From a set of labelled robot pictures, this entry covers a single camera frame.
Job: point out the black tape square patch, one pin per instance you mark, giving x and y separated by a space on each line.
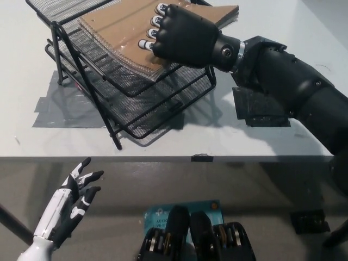
253 111

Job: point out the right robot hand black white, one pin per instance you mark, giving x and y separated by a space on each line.
190 40

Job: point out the teal cardboard box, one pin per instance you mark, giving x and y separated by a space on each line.
159 214

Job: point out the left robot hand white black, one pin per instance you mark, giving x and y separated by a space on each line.
65 209

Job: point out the small black tape strip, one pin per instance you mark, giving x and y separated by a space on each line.
201 158

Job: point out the black mesh file tray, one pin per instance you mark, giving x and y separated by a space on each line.
125 108

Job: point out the purple spiral notebook cardboard back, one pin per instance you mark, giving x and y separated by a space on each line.
117 35

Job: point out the black table leg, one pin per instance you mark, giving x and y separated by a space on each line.
15 224
338 236

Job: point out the grey duct tape patch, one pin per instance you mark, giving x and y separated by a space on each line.
59 114

